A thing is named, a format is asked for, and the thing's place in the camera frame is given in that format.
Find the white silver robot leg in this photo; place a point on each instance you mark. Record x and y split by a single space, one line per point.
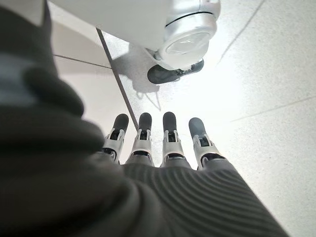
187 37

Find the glossy white cabinet front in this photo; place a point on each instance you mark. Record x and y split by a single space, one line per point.
81 81

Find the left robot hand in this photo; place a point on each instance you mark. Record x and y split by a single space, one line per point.
123 197

